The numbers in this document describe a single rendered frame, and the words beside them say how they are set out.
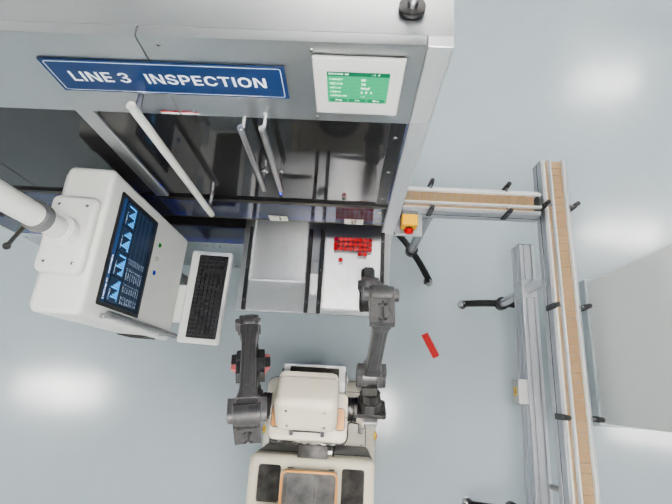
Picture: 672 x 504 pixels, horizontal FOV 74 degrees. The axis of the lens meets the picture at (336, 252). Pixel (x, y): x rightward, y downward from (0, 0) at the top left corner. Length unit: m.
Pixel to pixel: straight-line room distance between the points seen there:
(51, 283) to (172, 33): 0.88
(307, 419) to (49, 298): 0.89
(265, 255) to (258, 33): 1.24
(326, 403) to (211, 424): 1.58
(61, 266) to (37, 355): 1.93
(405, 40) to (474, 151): 2.44
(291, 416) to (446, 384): 1.58
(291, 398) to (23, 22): 1.22
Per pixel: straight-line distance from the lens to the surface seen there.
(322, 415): 1.54
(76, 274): 1.60
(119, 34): 1.21
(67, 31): 1.27
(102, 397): 3.26
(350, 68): 1.12
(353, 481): 2.12
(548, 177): 2.42
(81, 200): 1.67
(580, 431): 2.20
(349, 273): 2.09
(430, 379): 2.95
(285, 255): 2.13
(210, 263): 2.25
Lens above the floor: 2.90
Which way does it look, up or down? 73 degrees down
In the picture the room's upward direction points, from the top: 3 degrees counter-clockwise
